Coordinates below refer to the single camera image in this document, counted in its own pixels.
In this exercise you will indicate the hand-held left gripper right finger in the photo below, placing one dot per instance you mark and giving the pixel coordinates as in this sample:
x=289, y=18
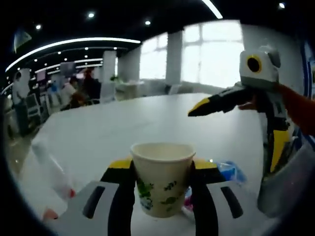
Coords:
x=221, y=216

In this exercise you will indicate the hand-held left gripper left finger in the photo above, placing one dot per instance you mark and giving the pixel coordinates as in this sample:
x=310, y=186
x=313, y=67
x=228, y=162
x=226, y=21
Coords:
x=98, y=216

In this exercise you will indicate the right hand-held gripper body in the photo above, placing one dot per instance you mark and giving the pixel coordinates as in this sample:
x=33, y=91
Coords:
x=265, y=73

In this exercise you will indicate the blue plastic packet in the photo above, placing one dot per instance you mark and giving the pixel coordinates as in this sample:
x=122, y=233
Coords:
x=232, y=172

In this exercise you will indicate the clear plastic bottle red label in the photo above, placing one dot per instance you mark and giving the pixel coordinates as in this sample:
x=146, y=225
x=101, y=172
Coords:
x=53, y=172

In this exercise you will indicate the paper cup with green print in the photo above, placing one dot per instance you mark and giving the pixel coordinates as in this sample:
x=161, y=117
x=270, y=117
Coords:
x=162, y=177

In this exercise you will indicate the person's right hand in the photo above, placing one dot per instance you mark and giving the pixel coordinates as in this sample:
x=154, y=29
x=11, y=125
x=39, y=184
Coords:
x=248, y=106

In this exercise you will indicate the blue display board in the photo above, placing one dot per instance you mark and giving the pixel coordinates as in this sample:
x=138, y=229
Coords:
x=308, y=71

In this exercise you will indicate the wide bright window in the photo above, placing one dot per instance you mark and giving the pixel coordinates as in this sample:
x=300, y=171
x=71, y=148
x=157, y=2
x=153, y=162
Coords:
x=214, y=56

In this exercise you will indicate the grey storage bin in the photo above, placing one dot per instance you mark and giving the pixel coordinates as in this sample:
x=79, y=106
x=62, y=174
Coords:
x=278, y=191

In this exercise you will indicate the narrow bright window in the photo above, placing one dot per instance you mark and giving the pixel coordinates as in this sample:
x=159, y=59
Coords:
x=153, y=59

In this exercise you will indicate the straight ceiling light strip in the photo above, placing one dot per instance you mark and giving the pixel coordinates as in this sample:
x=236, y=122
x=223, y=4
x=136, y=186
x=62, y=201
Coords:
x=212, y=8

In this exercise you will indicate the white table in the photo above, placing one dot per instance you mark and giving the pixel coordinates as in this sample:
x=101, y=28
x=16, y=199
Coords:
x=123, y=123

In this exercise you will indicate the green potted plant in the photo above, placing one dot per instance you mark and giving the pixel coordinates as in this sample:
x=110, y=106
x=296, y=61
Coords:
x=114, y=78

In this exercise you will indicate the curved ceiling light strip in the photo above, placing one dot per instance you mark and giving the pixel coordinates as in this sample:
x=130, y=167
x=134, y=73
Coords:
x=73, y=41

